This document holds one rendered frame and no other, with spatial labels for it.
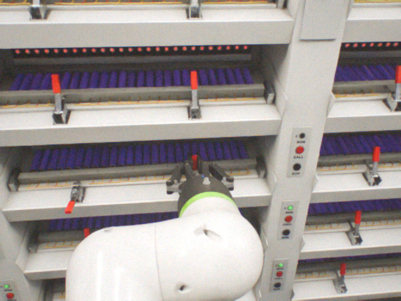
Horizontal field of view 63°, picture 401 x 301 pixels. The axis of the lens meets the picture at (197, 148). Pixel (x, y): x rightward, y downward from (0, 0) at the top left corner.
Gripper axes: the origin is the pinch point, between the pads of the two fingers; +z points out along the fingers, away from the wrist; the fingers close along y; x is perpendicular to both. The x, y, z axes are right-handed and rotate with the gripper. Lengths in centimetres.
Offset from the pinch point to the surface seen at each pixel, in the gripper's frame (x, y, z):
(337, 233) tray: -24.9, 39.5, 6.3
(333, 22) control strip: 28.6, 25.1, -9.1
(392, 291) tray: -46, 59, 6
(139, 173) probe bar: -3.4, -12.9, 4.3
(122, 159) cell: -0.9, -17.2, 7.7
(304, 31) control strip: 27.1, 19.9, -8.8
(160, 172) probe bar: -3.5, -7.9, 4.4
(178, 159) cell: -1.3, -3.4, 7.1
